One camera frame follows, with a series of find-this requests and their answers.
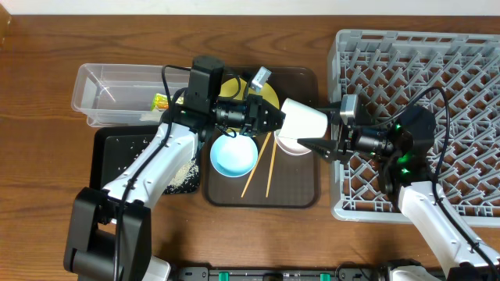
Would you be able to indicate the black waste tray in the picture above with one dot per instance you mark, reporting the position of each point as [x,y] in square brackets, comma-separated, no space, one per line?
[99,148]

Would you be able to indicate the green snack wrapper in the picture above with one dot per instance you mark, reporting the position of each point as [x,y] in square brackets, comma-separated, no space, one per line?
[160,102]

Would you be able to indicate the clear plastic bin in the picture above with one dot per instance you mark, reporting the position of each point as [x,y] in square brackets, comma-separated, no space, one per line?
[118,94]

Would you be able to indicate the pink bowl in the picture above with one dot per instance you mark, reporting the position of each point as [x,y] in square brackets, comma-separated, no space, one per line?
[290,146]

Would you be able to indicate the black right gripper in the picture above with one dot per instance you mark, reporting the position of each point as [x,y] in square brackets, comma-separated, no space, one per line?
[344,137]

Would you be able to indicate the wooden chopstick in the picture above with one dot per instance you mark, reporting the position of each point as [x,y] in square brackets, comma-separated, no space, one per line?
[260,154]
[272,161]

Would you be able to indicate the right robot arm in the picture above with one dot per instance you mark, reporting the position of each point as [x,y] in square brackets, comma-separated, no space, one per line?
[407,179]

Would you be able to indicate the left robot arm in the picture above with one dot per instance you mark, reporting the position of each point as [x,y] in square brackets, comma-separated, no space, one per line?
[110,233]

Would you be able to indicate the yellow plate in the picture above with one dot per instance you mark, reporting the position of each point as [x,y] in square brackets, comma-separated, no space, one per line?
[230,87]

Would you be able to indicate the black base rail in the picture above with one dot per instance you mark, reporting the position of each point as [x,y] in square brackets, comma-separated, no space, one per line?
[346,271]

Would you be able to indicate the grey dishwasher rack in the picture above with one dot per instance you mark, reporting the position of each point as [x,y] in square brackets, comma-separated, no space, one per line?
[456,77]

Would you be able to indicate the dark brown tray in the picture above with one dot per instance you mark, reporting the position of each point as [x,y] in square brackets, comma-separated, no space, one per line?
[296,179]

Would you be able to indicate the rice pile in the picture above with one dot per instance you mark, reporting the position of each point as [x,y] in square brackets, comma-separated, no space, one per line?
[121,151]

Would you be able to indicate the blue bowl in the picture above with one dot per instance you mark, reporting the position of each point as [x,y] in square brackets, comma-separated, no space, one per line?
[233,156]

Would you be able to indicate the white cup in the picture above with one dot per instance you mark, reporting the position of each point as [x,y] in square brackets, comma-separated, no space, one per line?
[302,121]

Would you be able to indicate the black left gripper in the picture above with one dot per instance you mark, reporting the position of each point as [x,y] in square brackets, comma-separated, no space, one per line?
[253,115]

